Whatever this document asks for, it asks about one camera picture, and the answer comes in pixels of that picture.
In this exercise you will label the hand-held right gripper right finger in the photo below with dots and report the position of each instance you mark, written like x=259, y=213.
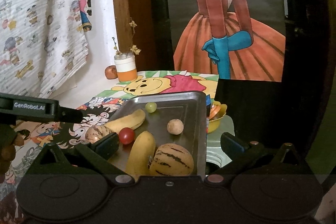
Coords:
x=236, y=145

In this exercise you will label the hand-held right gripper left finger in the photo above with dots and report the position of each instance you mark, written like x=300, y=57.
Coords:
x=107, y=145

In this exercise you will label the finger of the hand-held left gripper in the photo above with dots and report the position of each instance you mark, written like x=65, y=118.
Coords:
x=71, y=115

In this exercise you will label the striped pepino melon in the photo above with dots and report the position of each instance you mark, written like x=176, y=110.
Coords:
x=98, y=134
x=173, y=159

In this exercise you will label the red cherry tomato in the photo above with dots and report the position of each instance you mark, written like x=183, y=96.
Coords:
x=126, y=135

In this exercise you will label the short yellow banana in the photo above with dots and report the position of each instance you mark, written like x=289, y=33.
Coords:
x=126, y=123

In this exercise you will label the long yellow banana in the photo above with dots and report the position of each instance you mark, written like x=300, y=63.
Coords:
x=140, y=153

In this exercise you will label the green grape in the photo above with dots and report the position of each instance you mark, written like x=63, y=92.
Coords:
x=151, y=107

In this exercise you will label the small brown longan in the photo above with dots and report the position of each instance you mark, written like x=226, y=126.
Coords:
x=175, y=126

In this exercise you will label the metal tray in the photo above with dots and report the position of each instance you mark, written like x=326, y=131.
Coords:
x=181, y=111

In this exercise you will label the person's left hand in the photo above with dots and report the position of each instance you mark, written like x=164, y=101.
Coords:
x=7, y=154

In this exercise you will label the pale green plastic stool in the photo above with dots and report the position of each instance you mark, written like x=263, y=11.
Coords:
x=220, y=142

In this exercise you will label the yellow bowl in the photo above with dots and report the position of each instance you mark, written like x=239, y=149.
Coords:
x=218, y=121

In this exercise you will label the red apple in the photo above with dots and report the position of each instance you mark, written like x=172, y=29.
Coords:
x=111, y=72

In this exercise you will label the orange and white glass jar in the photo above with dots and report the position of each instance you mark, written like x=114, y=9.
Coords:
x=126, y=69

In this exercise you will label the yellow bear cartoon drawing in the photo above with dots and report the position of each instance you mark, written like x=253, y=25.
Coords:
x=157, y=85

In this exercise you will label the printed blanket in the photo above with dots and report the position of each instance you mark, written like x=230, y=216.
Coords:
x=39, y=24

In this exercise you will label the yellow flower twig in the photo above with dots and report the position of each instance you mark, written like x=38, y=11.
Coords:
x=134, y=48

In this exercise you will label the wall poster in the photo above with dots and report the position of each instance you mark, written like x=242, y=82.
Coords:
x=228, y=29

